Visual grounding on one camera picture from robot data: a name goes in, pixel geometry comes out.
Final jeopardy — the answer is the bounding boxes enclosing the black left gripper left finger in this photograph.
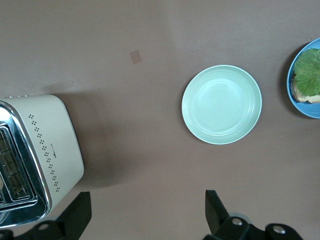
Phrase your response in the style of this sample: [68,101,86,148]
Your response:
[0,191,92,240]

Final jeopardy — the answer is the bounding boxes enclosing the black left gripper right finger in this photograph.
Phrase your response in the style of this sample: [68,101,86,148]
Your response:
[203,189,303,240]

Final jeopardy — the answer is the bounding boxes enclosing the brown bread slice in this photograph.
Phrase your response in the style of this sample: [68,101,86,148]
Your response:
[291,72,320,104]

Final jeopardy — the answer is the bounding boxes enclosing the green lettuce leaf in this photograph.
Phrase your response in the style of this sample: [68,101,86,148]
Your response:
[292,48,320,97]

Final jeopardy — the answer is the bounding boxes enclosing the light green round plate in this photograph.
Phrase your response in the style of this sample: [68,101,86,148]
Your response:
[181,64,263,145]

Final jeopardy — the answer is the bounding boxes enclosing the blue round plate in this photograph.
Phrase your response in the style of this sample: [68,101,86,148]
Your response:
[286,37,320,121]

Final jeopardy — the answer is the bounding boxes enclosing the cream and chrome toaster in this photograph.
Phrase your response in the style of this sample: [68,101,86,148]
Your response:
[0,94,85,230]

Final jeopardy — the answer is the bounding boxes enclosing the small brown tape patch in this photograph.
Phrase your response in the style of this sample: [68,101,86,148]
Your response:
[129,49,143,64]

